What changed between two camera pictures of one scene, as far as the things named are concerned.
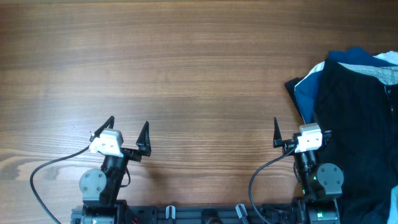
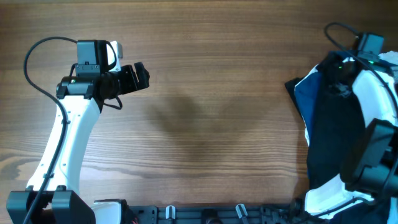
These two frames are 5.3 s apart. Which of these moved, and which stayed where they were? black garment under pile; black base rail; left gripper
Moved: left gripper
Stayed: black base rail; black garment under pile
